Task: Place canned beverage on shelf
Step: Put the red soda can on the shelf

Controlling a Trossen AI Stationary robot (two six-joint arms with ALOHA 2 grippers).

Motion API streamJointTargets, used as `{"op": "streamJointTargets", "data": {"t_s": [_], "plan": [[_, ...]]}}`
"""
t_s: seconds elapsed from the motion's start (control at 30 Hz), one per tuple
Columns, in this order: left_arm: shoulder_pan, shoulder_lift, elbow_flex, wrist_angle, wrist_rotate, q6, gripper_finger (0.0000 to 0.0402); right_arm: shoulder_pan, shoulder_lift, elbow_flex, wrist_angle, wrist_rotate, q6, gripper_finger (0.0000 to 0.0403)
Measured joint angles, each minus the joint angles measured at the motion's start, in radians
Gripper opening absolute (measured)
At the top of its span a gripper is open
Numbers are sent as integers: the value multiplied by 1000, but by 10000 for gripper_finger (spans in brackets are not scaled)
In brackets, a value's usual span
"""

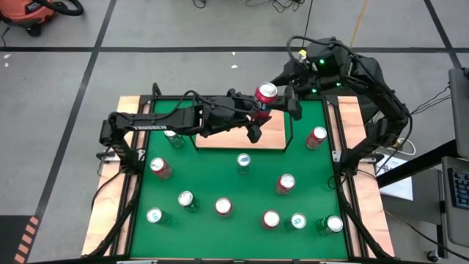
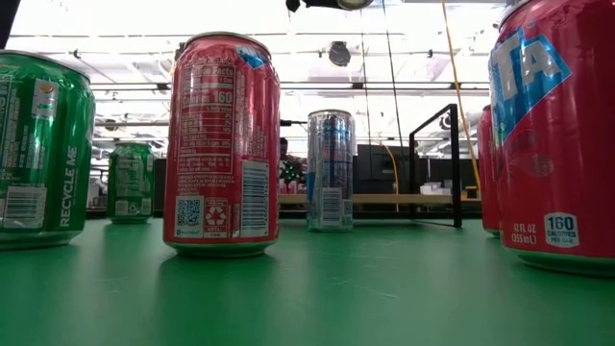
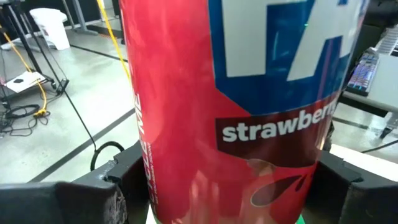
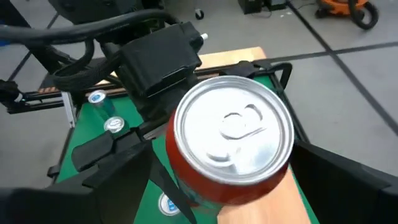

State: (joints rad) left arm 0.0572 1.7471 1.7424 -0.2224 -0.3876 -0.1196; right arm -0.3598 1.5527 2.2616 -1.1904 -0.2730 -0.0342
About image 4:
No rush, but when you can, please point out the green soda can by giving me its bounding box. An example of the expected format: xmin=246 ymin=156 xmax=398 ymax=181
xmin=87 ymin=89 xmax=116 ymax=122
xmin=103 ymin=116 xmax=131 ymax=138

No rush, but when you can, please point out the red Fanta soda can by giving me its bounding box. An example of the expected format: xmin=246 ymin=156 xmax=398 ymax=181
xmin=165 ymin=75 xmax=295 ymax=207

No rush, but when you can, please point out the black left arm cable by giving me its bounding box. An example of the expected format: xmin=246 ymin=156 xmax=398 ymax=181
xmin=0 ymin=8 xmax=181 ymax=47

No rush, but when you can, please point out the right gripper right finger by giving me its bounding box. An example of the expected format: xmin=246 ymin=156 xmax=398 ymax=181
xmin=290 ymin=140 xmax=398 ymax=224

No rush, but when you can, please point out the black clamp mount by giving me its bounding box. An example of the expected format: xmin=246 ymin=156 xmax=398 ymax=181
xmin=0 ymin=79 xmax=25 ymax=114

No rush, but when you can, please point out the black vacuum hose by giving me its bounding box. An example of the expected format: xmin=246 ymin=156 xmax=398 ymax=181
xmin=348 ymin=0 xmax=381 ymax=31

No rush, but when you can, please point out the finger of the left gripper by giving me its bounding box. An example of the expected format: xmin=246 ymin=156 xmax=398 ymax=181
xmin=71 ymin=130 xmax=117 ymax=173

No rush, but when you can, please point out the black equipment box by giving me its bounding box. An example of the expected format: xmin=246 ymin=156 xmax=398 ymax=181
xmin=264 ymin=0 xmax=289 ymax=11
xmin=238 ymin=0 xmax=266 ymax=15

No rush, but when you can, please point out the orange shop vacuum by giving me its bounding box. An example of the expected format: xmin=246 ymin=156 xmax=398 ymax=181
xmin=315 ymin=0 xmax=380 ymax=30

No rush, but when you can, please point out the silver blue energy drink can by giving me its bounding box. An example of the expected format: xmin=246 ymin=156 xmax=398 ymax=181
xmin=157 ymin=192 xmax=182 ymax=217

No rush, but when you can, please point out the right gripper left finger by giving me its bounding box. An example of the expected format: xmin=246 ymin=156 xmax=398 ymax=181
xmin=0 ymin=139 xmax=154 ymax=224

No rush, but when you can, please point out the silver aluminium bar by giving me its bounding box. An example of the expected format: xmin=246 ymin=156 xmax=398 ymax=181
xmin=61 ymin=91 xmax=78 ymax=129

